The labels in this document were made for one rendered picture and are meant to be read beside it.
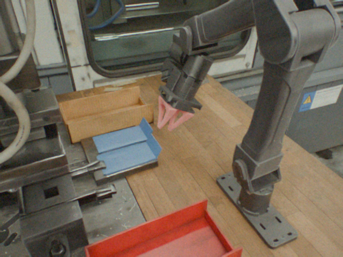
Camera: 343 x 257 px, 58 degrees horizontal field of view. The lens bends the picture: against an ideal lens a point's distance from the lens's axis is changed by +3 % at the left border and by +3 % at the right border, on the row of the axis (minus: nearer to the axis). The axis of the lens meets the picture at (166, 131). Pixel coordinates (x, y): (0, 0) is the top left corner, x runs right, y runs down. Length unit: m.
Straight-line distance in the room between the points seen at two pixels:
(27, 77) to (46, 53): 0.70
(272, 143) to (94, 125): 0.49
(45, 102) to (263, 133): 0.37
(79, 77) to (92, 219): 0.62
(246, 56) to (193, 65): 0.74
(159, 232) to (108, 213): 0.13
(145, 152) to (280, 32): 0.46
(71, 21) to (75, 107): 0.29
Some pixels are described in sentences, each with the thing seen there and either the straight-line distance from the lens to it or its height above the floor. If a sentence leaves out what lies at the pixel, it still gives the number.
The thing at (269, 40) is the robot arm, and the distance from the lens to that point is 0.47.
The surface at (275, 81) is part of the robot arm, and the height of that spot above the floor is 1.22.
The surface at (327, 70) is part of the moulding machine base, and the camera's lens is 1.85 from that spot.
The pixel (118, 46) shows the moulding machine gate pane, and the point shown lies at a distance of 1.16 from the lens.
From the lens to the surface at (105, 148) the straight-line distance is 0.81.
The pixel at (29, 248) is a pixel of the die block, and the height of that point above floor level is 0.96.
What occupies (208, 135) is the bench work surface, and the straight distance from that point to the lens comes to 0.88.
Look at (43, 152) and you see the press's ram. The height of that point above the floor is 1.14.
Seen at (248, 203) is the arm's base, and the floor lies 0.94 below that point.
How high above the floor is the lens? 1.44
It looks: 38 degrees down
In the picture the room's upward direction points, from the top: straight up
